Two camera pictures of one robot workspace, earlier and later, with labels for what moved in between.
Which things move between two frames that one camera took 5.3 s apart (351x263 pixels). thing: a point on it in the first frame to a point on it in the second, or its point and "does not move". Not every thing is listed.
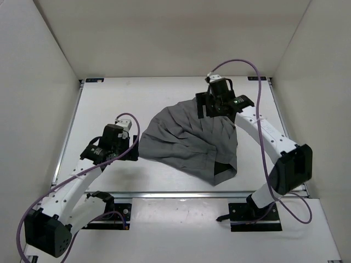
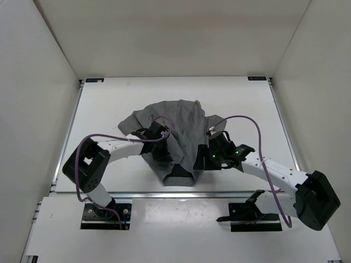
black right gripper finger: (202, 99) to (202, 161)
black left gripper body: (123, 144) to (160, 145)
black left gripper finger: (133, 155) to (162, 155)
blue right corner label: (256, 78) does not move
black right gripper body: (213, 109) to (215, 159)
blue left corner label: (94, 80) does not move
